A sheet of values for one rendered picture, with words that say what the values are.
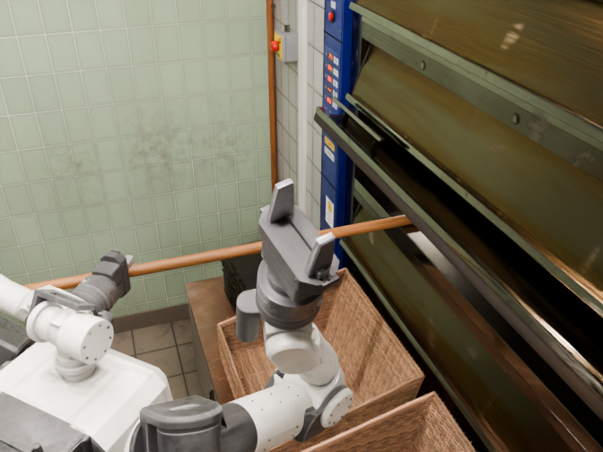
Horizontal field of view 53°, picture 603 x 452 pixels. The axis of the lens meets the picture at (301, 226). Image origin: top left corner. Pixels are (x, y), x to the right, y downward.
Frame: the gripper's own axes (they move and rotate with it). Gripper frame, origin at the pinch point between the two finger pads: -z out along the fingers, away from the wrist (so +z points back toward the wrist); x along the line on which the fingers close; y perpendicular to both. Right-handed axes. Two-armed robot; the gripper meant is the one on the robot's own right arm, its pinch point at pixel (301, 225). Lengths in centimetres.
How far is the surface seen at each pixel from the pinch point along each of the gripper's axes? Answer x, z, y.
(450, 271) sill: 9, 72, 60
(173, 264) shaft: 48, 78, 2
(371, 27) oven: 72, 46, 75
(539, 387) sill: -25, 58, 48
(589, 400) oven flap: -32, 26, 32
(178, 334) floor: 99, 232, 17
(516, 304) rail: -14, 31, 38
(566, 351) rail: -24.6, 25.6, 35.1
